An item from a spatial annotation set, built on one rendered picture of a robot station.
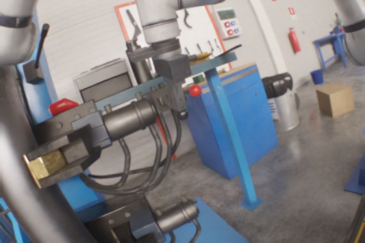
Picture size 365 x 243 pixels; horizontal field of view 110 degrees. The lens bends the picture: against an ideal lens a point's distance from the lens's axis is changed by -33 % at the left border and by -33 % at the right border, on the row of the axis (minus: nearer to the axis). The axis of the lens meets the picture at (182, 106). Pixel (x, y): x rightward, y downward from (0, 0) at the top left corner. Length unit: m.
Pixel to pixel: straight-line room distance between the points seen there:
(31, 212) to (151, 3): 0.65
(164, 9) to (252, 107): 1.56
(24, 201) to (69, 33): 2.49
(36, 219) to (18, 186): 0.11
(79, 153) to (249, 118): 1.58
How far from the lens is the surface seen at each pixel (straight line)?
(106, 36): 2.77
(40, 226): 0.67
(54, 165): 0.52
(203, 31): 3.11
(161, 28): 0.43
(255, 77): 1.93
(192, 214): 0.85
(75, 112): 0.78
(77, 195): 1.12
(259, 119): 1.94
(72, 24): 2.92
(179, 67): 0.42
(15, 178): 0.63
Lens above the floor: 1.01
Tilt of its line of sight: 7 degrees down
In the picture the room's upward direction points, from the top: 21 degrees counter-clockwise
